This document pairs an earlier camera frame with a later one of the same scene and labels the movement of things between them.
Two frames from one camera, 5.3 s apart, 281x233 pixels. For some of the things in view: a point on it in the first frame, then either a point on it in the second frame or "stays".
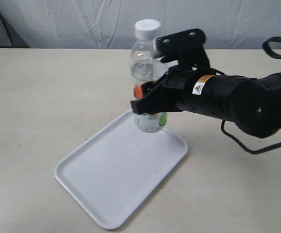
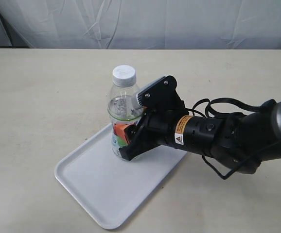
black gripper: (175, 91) to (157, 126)
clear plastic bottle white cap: (145, 68) to (123, 118)
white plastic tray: (112, 173) stays
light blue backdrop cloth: (110, 24) stays
